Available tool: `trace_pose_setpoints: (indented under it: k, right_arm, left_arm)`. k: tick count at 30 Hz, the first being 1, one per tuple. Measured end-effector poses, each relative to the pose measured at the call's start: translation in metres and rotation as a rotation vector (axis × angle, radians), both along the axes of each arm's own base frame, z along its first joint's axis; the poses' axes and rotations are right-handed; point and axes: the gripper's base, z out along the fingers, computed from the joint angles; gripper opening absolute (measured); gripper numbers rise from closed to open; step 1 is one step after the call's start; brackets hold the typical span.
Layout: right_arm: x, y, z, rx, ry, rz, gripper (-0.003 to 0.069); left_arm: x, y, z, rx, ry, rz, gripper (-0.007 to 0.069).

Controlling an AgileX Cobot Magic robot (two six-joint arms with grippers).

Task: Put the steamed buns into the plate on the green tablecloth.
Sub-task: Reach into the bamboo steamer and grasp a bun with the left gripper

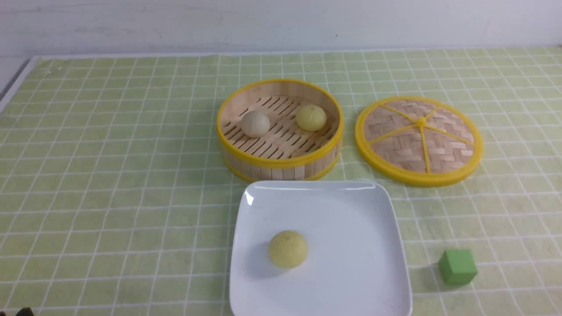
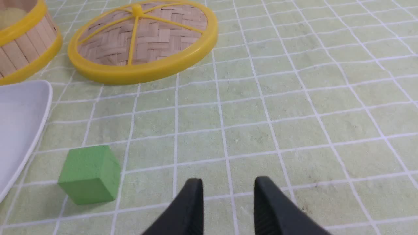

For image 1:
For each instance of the green foam cube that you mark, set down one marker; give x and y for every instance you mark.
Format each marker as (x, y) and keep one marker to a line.
(457, 267)

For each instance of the beige steamed bun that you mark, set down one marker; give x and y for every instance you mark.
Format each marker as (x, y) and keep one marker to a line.
(255, 124)

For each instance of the yellow steamed bun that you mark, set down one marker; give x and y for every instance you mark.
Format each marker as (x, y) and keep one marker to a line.
(310, 117)
(288, 249)

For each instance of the woven bamboo steamer lid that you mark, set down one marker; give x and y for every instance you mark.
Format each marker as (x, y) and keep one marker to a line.
(418, 141)

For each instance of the green checkered tablecloth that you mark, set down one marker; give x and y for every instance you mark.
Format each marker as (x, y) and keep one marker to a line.
(115, 199)

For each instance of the yellow steamed bun on plate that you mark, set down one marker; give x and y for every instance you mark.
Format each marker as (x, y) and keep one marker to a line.
(288, 249)

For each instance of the white square plate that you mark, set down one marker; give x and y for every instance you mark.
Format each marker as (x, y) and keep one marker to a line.
(355, 265)

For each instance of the bamboo steamer basket yellow rim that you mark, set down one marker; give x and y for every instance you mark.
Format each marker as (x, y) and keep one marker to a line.
(285, 152)

